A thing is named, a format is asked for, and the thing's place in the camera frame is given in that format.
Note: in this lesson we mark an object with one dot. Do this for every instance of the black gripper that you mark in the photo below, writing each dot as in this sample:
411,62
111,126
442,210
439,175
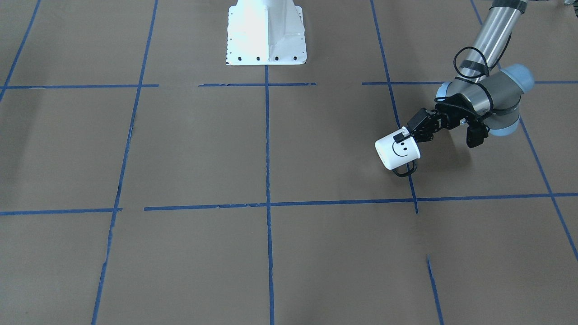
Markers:
443,120

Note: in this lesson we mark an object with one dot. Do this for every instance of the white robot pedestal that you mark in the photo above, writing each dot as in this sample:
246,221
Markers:
266,32

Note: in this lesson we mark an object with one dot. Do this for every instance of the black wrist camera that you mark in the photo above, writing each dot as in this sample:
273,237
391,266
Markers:
476,133

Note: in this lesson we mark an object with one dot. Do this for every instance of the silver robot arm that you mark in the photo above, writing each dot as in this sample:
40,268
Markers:
484,99

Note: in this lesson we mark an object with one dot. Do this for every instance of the white smiley mug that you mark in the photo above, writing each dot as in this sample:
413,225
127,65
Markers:
394,155

